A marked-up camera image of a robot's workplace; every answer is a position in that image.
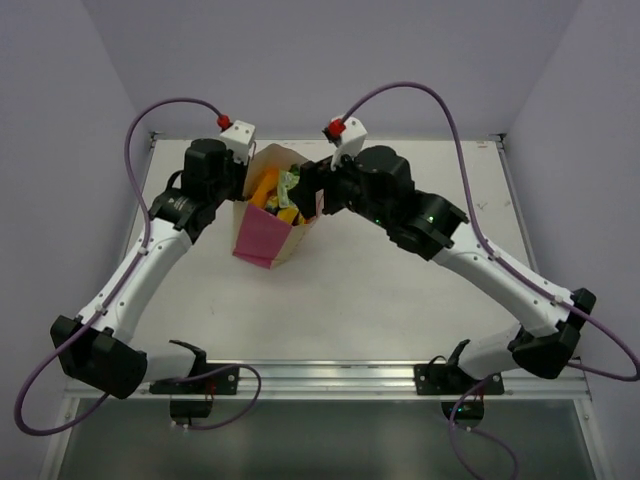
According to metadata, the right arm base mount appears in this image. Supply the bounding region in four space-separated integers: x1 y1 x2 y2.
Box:
413 355 481 396

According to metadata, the green snack bag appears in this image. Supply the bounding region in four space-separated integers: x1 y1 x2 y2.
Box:
276 165 300 209

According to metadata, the aluminium front rail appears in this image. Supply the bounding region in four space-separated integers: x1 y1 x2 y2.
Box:
64 362 591 401

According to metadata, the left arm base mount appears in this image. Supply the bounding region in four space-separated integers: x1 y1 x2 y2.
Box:
149 363 240 396

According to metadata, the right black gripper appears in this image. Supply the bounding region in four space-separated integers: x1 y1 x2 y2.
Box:
288 141 395 232

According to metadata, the orange snack bag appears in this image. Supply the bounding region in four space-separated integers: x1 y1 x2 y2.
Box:
249 168 279 209

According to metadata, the yellow snack pack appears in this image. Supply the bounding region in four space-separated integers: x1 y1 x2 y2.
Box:
264 195 307 226

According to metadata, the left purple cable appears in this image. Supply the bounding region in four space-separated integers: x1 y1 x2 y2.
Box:
13 97 231 437

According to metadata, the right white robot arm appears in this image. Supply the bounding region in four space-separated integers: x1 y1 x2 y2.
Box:
289 146 595 393

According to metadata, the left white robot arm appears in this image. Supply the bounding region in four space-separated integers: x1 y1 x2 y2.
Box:
50 139 252 399

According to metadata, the pink and tan paper bag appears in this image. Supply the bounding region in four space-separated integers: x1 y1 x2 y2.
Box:
232 144 317 269

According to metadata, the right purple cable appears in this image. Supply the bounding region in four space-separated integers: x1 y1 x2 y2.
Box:
327 82 640 382

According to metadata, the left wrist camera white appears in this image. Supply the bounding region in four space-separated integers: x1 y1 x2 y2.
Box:
219 120 256 166

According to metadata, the purple cable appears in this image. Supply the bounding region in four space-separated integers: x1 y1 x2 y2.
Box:
13 97 231 437
327 82 640 382

